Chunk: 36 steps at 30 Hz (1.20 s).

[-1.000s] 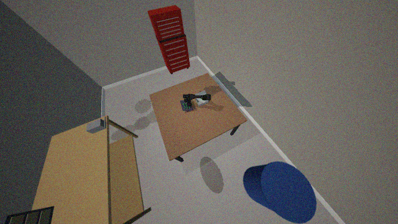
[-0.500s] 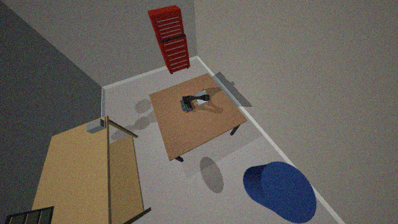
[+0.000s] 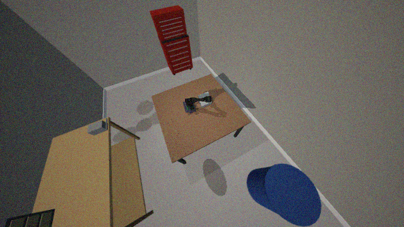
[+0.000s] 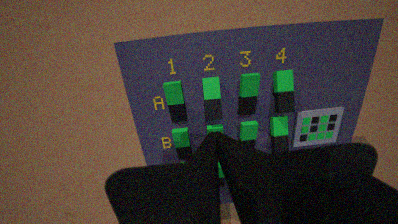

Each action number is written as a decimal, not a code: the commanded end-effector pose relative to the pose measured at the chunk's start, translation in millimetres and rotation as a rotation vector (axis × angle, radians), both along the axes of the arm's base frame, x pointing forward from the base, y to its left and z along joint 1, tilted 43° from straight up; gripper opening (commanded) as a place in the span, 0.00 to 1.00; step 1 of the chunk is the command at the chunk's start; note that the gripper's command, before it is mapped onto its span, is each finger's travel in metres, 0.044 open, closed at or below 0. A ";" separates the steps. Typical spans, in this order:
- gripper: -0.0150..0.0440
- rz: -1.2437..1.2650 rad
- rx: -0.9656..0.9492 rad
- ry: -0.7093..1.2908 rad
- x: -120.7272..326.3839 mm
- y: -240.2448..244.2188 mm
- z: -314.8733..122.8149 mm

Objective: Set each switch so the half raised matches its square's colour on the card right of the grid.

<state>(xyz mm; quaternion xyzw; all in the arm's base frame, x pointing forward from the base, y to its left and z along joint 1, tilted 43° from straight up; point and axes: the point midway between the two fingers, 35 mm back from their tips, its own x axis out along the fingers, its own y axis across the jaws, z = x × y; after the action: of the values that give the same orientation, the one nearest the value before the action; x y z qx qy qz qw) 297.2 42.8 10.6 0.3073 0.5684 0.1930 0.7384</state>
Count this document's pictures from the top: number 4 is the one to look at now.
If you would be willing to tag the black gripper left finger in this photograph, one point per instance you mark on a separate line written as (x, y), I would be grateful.
(193, 185)

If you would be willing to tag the blue-grey switch panel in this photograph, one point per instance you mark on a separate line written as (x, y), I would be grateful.
(274, 88)

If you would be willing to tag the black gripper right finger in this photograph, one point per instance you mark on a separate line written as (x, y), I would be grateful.
(257, 180)

